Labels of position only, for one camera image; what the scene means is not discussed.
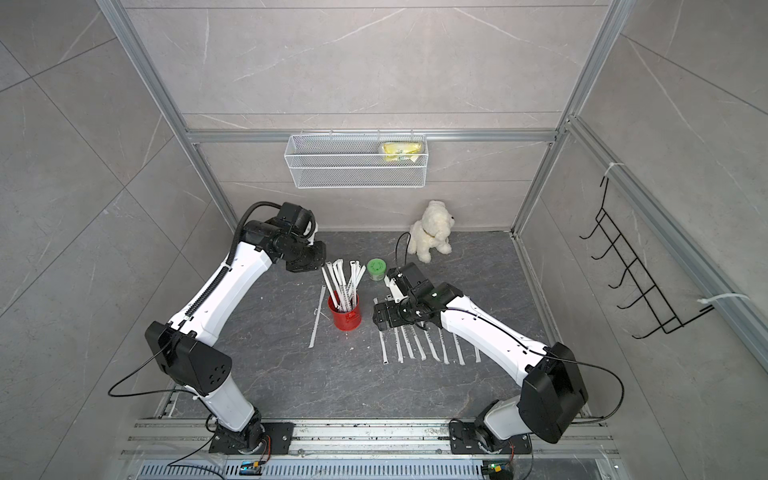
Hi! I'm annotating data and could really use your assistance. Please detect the bundle of white straws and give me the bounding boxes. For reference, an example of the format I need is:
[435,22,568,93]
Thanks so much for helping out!
[321,259,365,311]

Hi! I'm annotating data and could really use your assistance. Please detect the red cup container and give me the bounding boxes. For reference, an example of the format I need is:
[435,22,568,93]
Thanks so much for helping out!
[327,291,362,332]

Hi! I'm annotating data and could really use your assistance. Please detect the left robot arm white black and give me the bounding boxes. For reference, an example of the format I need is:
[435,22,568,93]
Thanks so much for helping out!
[145,201,326,453]

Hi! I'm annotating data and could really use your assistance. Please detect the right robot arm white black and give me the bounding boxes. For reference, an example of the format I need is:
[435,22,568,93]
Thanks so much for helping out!
[373,262,588,453]

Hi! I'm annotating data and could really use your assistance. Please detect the green lid jar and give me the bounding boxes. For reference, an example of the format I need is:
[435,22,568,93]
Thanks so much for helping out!
[366,258,387,281]

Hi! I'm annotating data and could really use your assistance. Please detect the white plush dog toy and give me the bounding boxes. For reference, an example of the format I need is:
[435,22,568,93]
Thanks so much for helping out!
[407,200,455,264]

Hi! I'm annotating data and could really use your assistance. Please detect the yellow sponge in basket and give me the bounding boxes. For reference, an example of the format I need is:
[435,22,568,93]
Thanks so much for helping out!
[378,141,424,163]

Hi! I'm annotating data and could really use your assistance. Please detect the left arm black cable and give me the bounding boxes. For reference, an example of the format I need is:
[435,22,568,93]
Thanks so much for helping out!
[185,200,283,319]

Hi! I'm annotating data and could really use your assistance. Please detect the white wire mesh basket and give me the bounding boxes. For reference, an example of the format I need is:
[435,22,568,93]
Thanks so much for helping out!
[284,133,429,189]

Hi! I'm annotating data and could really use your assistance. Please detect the black wire hook rack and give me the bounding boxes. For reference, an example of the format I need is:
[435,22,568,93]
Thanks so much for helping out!
[579,177,715,340]

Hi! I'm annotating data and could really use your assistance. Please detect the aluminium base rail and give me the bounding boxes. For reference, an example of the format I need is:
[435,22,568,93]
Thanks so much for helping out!
[117,418,620,460]

